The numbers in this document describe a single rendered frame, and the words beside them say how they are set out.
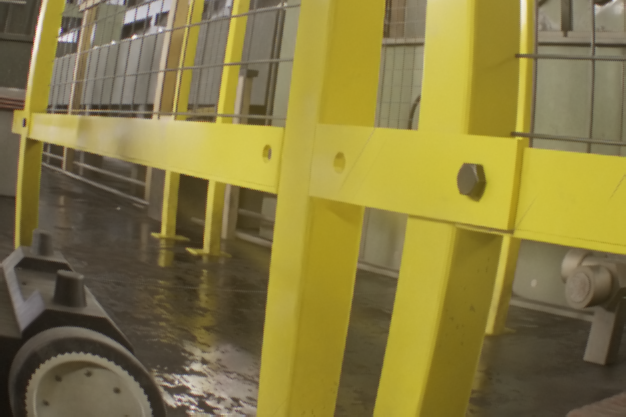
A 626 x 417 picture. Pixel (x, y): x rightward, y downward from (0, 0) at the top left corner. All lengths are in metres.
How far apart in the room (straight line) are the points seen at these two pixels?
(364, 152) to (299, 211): 0.09
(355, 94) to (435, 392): 0.25
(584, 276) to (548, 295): 0.98
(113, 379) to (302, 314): 0.32
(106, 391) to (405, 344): 0.45
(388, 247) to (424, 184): 2.88
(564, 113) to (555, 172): 2.29
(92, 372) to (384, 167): 0.46
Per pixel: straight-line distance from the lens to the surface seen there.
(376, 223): 3.48
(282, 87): 4.19
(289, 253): 0.66
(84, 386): 0.91
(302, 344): 0.66
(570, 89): 2.73
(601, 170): 0.43
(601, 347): 1.89
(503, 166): 0.48
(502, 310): 2.20
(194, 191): 4.36
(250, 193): 4.63
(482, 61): 0.52
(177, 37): 5.08
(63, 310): 0.93
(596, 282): 1.74
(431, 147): 0.53
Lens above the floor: 0.42
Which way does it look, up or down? level
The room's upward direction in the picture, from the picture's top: 7 degrees clockwise
